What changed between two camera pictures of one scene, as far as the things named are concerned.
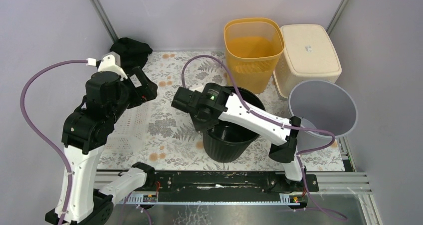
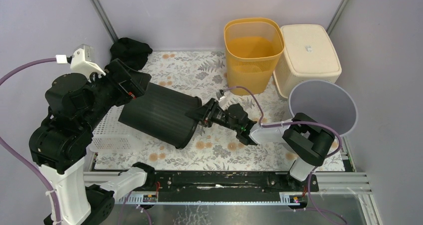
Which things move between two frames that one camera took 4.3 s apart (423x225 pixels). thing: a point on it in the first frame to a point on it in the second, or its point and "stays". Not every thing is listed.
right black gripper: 191,113 to 204,114
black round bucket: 225,143 to 160,112
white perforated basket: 129,130 stays
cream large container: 309,55 stays
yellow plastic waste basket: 254,46 stays
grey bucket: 323,106 stays
